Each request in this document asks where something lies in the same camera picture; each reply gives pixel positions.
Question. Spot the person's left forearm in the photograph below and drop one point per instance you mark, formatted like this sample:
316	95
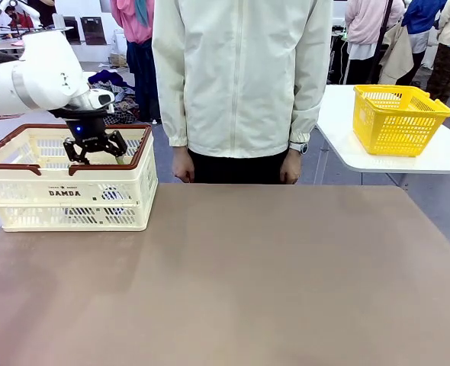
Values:
309	106

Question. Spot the person's right forearm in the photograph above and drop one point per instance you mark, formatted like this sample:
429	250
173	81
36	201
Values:
175	114

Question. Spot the bystander in pink top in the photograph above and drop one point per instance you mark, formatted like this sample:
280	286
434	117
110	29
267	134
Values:
135	23

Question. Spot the white side table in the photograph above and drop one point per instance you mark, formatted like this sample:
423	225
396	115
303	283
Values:
335	133

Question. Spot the small cardboard box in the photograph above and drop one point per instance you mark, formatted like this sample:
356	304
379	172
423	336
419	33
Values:
117	59

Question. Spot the bystander in blue top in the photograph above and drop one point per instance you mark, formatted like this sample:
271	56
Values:
423	15

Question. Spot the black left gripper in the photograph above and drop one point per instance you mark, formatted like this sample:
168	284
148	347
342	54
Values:
87	133

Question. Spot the grey background work table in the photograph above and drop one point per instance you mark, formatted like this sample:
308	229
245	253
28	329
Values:
0	45

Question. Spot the cream basket with brown rim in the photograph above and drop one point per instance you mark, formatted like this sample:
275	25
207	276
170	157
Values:
76	183

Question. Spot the bystander in black top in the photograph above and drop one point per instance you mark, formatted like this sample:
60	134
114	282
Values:
44	5

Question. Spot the wide black framed panel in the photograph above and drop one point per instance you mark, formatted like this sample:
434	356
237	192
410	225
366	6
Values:
94	30

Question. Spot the blue drink can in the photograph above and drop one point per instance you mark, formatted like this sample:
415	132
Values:
112	195

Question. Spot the silver wristwatch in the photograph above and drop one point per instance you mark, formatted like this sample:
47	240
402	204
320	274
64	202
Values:
299	146

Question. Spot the reddish patterned cloth pile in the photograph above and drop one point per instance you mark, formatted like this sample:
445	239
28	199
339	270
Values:
7	116

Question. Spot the colourful clothes pile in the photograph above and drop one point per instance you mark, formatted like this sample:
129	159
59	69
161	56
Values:
124	101

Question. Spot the yellow plastic basket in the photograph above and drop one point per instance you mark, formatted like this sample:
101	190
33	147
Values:
400	129

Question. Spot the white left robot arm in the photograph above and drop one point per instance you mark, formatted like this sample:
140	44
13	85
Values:
38	80

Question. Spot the black wrist mount plate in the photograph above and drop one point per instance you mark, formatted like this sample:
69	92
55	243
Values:
76	113

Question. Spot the person's black trousers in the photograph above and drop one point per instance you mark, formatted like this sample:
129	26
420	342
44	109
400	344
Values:
236	169

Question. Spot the bystander in pale pink hoodie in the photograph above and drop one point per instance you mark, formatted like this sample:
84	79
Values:
370	23

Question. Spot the person's left hand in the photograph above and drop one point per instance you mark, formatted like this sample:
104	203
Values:
290	167

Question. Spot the person's cream jacket torso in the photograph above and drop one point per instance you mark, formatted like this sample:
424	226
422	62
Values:
240	76

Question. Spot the narrow black framed panel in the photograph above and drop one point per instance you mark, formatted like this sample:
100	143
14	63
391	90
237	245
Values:
72	30

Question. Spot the beige hanging coat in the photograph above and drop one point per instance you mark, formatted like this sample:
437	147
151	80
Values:
398	53

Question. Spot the person's right hand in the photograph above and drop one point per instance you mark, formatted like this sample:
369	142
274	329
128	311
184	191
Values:
183	165

